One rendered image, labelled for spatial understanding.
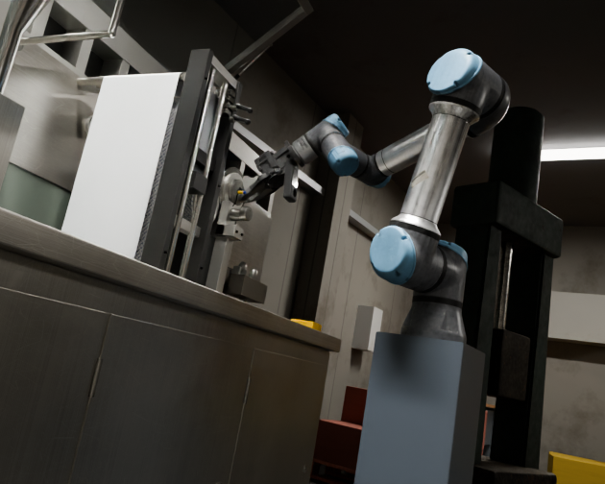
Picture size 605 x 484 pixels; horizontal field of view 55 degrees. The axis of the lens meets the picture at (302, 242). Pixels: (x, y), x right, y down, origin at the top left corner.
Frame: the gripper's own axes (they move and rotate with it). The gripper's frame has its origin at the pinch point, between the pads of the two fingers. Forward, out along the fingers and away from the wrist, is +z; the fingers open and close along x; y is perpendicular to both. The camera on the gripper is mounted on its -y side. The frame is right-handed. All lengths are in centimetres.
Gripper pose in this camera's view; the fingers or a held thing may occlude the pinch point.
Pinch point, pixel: (246, 200)
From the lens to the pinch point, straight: 168.7
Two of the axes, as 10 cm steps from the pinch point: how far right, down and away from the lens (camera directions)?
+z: -8.1, 5.6, 1.7
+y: -4.6, -7.8, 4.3
